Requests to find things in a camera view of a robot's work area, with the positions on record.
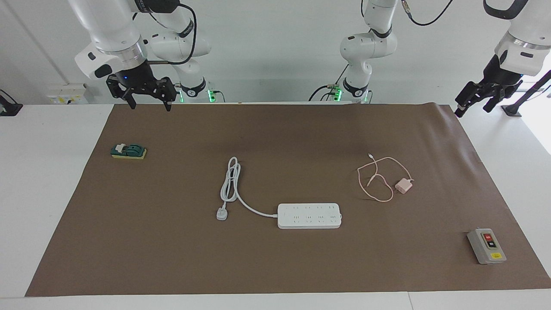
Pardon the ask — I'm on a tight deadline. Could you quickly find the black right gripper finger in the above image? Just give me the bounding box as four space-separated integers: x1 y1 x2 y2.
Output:
106 74 138 111
146 77 177 113

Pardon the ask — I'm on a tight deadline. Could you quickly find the green knife switch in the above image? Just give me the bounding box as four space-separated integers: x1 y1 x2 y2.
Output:
110 143 147 160

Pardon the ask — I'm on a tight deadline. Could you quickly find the grey on-off switch box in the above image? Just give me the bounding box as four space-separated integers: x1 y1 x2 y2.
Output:
467 228 507 264

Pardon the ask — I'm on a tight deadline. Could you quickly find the pink charging cable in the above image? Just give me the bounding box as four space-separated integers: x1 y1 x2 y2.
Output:
357 154 415 203

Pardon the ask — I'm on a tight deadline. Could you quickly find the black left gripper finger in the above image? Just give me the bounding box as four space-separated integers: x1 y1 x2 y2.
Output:
483 86 511 114
455 81 485 118

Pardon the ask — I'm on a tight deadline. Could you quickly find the black base cable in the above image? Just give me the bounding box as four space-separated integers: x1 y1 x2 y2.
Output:
308 65 349 102

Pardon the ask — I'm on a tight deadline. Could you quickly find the black table clamp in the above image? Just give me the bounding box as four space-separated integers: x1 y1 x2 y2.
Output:
0 89 23 117

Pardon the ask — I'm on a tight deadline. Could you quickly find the black stand with pole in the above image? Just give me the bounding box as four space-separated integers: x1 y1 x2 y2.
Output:
501 70 551 118

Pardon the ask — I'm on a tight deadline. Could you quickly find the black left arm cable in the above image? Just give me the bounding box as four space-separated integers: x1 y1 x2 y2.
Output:
400 0 455 26

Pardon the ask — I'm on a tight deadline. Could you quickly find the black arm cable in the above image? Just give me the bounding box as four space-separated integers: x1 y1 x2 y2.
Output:
133 0 198 66
400 0 455 26

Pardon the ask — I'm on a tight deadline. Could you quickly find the brown table mat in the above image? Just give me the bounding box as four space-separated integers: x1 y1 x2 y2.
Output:
25 102 551 298

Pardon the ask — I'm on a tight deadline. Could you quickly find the white wall outlet box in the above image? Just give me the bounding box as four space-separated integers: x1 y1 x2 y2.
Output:
46 84 89 105

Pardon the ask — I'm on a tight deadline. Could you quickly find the white power cord with plug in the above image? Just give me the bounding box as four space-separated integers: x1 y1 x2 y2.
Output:
216 156 279 221

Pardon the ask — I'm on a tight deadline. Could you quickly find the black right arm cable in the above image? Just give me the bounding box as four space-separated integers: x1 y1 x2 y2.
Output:
133 0 198 66

